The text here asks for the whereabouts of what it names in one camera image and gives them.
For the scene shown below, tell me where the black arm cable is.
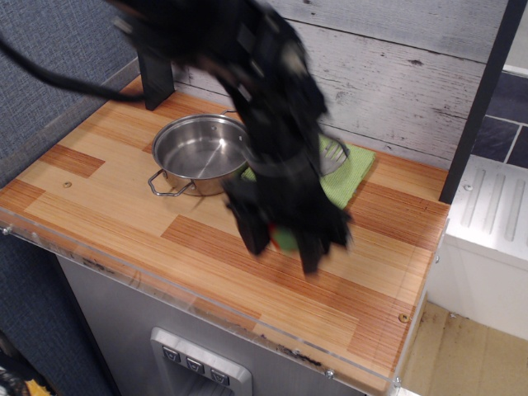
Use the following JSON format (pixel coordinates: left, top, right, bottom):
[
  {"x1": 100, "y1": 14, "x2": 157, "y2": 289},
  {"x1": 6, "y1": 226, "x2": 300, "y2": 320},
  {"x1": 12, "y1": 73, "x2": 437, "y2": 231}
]
[{"x1": 0, "y1": 35, "x2": 148, "y2": 104}]

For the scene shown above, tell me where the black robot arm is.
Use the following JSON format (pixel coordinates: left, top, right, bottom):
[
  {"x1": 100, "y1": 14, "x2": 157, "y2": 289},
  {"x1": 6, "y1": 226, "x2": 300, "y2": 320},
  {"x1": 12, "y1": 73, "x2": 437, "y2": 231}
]
[{"x1": 116, "y1": 1, "x2": 350, "y2": 273}]

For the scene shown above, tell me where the yellow object at corner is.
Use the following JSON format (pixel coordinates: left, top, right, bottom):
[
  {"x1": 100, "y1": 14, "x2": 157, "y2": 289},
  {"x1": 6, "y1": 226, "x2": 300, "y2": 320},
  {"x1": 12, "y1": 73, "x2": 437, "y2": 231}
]
[{"x1": 25, "y1": 379, "x2": 51, "y2": 396}]

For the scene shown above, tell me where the silver dispenser button panel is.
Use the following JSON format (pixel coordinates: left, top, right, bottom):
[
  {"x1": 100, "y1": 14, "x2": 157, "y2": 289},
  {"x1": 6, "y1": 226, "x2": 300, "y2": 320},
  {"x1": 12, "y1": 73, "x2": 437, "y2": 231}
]
[{"x1": 150, "y1": 327, "x2": 253, "y2": 395}]

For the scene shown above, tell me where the steel toy fridge cabinet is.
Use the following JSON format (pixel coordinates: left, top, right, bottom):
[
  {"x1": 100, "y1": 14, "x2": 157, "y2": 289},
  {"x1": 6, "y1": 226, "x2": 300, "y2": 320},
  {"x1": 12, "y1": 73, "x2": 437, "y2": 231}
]
[{"x1": 59, "y1": 257, "x2": 359, "y2": 395}]

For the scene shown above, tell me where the small steel pan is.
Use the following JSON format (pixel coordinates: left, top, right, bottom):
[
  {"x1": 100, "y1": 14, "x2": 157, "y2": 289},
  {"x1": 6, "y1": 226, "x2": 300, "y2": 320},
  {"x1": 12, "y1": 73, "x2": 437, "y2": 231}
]
[{"x1": 148, "y1": 112, "x2": 248, "y2": 197}]

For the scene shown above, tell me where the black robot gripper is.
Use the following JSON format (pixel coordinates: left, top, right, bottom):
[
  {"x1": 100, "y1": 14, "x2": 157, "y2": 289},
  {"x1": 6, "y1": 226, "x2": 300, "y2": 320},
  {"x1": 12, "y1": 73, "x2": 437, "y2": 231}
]
[{"x1": 222, "y1": 152, "x2": 351, "y2": 274}]

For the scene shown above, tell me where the blue handled metal fork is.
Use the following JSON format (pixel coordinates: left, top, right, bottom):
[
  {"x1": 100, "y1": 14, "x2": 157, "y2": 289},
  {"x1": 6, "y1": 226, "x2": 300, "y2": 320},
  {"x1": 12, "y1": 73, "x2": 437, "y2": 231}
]
[{"x1": 319, "y1": 136, "x2": 350, "y2": 177}]

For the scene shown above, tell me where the black right frame post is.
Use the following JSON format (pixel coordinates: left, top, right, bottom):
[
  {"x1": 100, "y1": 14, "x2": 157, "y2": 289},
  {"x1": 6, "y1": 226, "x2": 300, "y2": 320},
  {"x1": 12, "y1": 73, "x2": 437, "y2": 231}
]
[{"x1": 439, "y1": 0, "x2": 527, "y2": 205}]

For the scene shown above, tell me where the white toy sink counter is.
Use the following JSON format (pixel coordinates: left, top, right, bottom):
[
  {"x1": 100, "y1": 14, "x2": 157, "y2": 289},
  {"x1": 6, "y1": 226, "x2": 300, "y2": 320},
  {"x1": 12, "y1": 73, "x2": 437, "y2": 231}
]
[{"x1": 427, "y1": 156, "x2": 527, "y2": 339}]

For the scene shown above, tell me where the green folded cloth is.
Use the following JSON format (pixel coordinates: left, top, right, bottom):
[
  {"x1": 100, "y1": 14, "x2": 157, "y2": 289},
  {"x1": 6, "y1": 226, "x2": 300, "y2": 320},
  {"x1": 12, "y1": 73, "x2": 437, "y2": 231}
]
[{"x1": 239, "y1": 144, "x2": 375, "y2": 212}]

